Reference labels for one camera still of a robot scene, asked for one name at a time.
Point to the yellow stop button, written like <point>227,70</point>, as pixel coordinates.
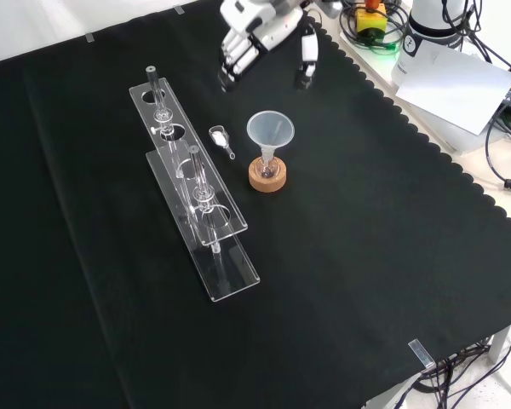
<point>370,19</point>

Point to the white paper sheet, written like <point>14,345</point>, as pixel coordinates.
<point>451,85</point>

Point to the white table leg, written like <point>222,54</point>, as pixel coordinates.
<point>499,343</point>

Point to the clear acrylic funnel stand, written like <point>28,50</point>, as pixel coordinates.
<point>204,213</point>

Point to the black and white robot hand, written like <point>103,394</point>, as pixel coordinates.
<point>277,25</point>

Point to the grey tape strip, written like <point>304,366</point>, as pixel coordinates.
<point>90,38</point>
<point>179,9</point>
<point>421,353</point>

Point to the clear glass weighing funnel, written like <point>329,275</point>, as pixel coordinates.
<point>218,137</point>

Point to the small round-bottom glass flask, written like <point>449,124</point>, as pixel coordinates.
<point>267,169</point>

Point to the translucent plastic funnel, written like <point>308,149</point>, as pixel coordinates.
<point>270,130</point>

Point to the black cloth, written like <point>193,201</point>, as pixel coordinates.
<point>345,255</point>

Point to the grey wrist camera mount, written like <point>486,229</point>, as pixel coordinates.
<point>333,7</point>

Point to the pale board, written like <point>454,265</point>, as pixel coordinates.
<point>460,142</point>

